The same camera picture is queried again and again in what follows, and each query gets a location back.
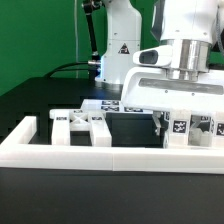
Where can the white U-shaped fence frame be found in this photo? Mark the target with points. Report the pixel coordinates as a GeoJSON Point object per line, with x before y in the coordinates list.
{"type": "Point", "coordinates": [17, 151]}

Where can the white chair seat part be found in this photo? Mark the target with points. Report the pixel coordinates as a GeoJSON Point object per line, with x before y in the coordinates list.
{"type": "Point", "coordinates": [196, 139]}

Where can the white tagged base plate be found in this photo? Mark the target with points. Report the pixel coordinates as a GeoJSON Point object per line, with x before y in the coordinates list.
{"type": "Point", "coordinates": [110, 106]}

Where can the white chair back part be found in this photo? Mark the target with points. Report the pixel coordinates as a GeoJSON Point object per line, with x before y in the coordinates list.
{"type": "Point", "coordinates": [66, 121]}

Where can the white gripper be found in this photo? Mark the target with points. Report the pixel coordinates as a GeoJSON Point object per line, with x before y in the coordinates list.
{"type": "Point", "coordinates": [149, 88]}

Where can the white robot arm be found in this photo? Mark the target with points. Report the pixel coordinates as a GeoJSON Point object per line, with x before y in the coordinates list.
{"type": "Point", "coordinates": [174, 74]}

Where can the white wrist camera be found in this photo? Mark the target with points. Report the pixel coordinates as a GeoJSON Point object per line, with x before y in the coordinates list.
{"type": "Point", "coordinates": [154, 57]}

